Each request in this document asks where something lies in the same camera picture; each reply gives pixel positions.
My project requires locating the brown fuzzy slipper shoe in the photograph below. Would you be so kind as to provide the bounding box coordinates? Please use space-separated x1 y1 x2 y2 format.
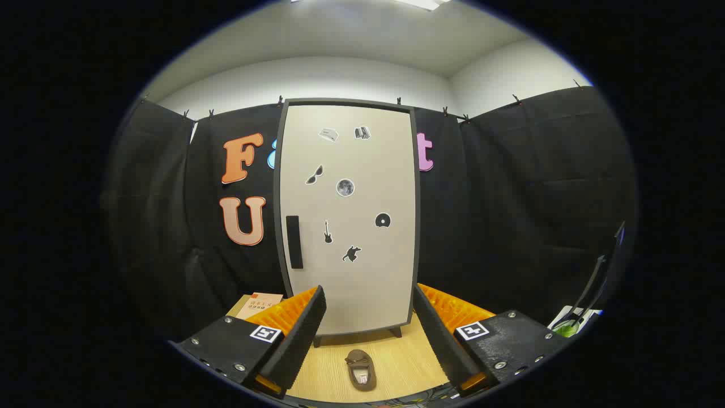
345 349 378 392

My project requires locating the black backdrop cloth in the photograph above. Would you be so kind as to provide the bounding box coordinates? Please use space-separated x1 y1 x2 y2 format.
102 85 638 341

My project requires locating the black door handle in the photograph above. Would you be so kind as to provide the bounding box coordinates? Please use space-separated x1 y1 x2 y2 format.
285 215 304 269

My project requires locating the ceiling light panel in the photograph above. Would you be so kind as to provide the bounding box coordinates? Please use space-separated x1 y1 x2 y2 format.
394 0 451 11

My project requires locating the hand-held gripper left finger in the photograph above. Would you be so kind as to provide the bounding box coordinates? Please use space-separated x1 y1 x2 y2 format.
169 285 328 400

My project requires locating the black stand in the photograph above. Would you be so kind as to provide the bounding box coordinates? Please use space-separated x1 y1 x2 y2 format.
558 221 626 329

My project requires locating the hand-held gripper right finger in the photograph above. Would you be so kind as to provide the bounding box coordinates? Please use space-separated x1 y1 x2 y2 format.
413 283 571 396

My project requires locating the grey shoe cabinet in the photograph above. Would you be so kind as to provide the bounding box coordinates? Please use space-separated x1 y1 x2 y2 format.
274 98 421 347

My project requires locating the beige cover book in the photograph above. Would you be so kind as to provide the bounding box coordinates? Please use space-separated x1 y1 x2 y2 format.
237 292 284 320

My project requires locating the green bowl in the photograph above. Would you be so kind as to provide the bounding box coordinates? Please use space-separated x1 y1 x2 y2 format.
552 318 584 338

